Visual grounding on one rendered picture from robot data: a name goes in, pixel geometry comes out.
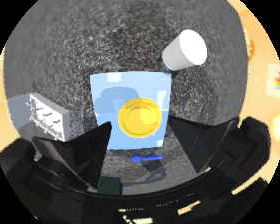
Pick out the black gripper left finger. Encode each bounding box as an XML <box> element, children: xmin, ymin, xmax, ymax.
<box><xmin>32</xmin><ymin>121</ymin><xmax>112</xmax><ymax>190</ymax></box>

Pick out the white paper cup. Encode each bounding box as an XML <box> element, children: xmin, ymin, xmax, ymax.
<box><xmin>163</xmin><ymin>30</ymin><xmax>208</xmax><ymax>71</ymax></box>

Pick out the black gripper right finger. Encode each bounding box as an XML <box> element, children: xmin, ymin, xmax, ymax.
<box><xmin>168</xmin><ymin>115</ymin><xmax>240</xmax><ymax>173</ymax></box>

